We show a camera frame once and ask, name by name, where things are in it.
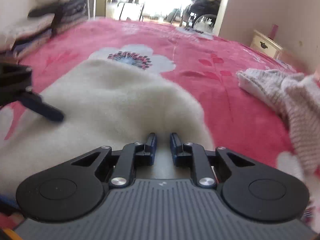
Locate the folding table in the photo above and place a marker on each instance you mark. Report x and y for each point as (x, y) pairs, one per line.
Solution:
(130, 3)

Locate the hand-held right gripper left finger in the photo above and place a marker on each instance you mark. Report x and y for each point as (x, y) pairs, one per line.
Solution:
(152, 148)

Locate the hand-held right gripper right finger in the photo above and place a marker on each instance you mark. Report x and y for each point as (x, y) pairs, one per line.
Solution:
(175, 148)

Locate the stack of folded light clothes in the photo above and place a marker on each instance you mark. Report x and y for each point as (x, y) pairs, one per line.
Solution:
(27, 35)

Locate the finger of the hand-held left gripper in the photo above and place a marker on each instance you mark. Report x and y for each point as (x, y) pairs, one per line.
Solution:
(45, 110)

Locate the pink white checked garment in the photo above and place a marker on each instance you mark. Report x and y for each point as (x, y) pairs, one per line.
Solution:
(295, 105)

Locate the pink book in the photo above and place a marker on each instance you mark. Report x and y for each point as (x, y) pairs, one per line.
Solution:
(274, 31)

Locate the stack of folded dark clothes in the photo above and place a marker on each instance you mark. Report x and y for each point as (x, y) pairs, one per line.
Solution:
(70, 7)

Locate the red floral blanket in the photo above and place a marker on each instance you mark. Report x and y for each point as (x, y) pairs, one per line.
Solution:
(225, 105)

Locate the cream wooden nightstand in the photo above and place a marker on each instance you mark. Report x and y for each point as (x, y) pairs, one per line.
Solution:
(265, 45)

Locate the cream knit sweater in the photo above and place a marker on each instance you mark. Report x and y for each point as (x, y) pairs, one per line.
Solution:
(112, 105)

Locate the black wheelchair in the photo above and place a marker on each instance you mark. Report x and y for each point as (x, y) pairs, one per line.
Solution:
(202, 5)

